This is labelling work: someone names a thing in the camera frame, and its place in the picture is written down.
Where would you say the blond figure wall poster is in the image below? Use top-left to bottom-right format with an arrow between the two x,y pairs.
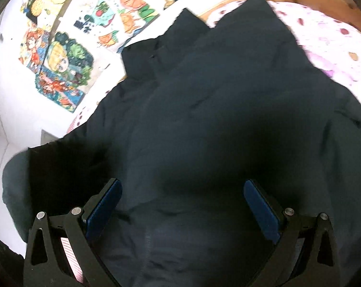
43,31 -> 95,86

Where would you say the orange-haired figure wall poster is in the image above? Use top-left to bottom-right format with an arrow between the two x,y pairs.
18,26 -> 86,113

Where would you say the pink dotted bed sheet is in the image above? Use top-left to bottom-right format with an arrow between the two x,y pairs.
66,1 -> 361,135

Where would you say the orange slices wall poster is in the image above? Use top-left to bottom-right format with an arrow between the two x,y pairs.
73,0 -> 161,54

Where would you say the black padded jacket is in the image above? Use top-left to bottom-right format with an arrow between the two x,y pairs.
2,0 -> 361,287

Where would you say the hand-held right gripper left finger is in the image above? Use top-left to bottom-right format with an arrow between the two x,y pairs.
23,178 -> 123,287

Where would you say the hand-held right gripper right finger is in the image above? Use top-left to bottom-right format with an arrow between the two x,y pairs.
243,179 -> 342,287

